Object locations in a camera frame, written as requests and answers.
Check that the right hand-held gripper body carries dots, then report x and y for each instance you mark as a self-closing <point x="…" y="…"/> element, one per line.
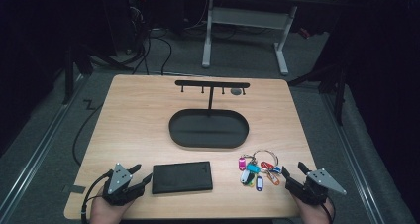
<point x="322" y="179"/>

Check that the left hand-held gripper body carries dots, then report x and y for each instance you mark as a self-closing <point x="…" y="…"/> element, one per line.
<point x="115" y="181"/>

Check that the black key rack with tray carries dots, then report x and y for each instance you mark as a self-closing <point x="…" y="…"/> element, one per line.
<point x="208" y="130"/>

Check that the person's left hand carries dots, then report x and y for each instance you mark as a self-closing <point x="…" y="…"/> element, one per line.
<point x="105" y="212"/>

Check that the person's right hand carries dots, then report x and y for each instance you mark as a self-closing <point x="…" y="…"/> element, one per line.
<point x="312" y="214"/>

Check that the grey tape strip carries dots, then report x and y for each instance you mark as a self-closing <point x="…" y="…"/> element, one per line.
<point x="75" y="189"/>

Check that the black metal stand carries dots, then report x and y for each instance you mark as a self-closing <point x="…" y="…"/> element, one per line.
<point x="71" y="72"/>
<point x="338" y="91"/>

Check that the grey round table cap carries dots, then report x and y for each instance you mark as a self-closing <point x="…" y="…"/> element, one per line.
<point x="235" y="91"/>

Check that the white-framed desk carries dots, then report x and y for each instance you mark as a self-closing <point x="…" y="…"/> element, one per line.
<point x="246" y="17"/>

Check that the aluminium floor rail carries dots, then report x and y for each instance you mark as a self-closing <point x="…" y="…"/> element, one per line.
<point x="36" y="154"/>
<point x="353" y="161"/>

